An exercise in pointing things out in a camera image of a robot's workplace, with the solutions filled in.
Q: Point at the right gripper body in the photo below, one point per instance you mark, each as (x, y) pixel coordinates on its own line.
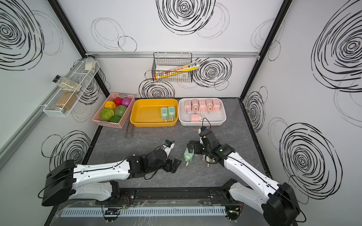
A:
(200, 148)

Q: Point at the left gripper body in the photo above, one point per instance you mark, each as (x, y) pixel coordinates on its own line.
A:
(167, 165)

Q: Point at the green sharpener square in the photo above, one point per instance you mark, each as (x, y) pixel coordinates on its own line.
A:
(188, 156)

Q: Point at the white plastic storage box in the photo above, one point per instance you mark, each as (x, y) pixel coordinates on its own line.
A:
(215, 118)

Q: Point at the pink sharpener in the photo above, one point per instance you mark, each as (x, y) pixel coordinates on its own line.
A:
(195, 105)
(202, 106)
(187, 106)
(195, 118)
(209, 105)
(216, 105)

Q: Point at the yellow plastic storage box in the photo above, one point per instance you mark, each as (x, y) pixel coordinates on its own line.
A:
(147, 112)

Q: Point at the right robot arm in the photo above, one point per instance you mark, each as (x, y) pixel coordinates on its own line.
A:
(276, 202)

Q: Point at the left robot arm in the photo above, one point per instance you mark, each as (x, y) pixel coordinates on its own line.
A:
(98, 182)

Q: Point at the green sharpener right round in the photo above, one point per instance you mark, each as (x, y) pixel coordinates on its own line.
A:
(207, 160)

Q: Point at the light green toy apple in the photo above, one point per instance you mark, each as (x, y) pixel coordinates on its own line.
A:
(120, 110)

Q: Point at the pink perforated basket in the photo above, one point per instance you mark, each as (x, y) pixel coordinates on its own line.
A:
(116, 122)

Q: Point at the magenta toy fruit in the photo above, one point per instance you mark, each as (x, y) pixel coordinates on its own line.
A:
(126, 101)

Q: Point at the green toy cabbage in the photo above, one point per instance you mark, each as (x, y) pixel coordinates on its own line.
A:
(107, 114)

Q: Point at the red toy fruit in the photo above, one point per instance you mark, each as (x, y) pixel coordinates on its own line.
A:
(118, 101)

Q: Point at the yellow toy fruit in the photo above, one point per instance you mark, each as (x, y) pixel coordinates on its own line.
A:
(110, 105)

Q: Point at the yellow red tube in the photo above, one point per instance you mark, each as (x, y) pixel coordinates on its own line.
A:
(162, 74)

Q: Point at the brown block on shelf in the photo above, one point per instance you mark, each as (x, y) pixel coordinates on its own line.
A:
(66, 101)

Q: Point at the clear jar on shelf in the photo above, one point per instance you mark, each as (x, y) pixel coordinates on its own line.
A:
(90, 63)

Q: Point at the bottle lying on shelf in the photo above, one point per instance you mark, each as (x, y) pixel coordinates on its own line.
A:
(67, 84)

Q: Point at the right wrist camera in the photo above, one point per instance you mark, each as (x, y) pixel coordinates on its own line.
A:
(204, 131)

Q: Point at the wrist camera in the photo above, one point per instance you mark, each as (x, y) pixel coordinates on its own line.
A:
(168, 146)
(204, 131)

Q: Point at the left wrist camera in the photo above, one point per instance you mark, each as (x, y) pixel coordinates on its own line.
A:
(168, 146)

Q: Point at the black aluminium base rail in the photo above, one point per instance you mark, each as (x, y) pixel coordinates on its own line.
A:
(201, 194)

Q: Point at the black wire wall basket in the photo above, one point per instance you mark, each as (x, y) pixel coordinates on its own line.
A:
(167, 61)

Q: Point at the white slotted cable duct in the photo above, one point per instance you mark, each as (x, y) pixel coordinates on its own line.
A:
(145, 212)

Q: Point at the white wire wall shelf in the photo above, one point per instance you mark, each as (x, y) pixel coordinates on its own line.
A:
(87, 96)

